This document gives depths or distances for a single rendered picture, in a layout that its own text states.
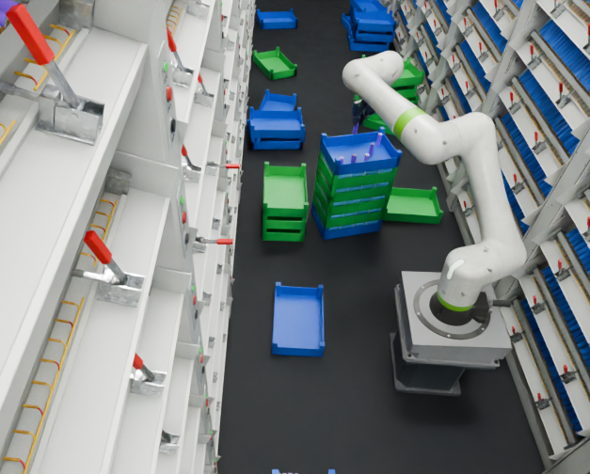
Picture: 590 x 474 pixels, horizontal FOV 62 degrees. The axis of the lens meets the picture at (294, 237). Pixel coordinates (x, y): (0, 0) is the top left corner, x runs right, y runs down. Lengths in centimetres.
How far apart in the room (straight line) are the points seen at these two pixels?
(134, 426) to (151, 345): 11
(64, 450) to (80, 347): 9
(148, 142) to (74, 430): 31
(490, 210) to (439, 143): 29
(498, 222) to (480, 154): 22
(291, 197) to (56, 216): 205
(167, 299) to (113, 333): 28
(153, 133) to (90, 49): 13
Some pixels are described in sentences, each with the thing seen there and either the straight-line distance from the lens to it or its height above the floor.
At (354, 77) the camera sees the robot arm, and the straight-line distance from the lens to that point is 179.
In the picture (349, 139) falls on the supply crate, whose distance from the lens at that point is 230.
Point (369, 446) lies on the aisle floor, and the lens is 188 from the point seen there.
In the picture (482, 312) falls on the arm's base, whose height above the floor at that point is 43.
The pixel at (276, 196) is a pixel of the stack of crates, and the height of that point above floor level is 16.
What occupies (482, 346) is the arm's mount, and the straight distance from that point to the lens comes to 172.
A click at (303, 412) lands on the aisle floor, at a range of 189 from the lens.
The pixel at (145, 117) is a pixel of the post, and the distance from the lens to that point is 58.
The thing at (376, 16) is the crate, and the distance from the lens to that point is 425.
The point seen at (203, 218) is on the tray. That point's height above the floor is 90.
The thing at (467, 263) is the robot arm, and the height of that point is 63.
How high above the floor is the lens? 172
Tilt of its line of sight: 46 degrees down
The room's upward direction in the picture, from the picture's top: 6 degrees clockwise
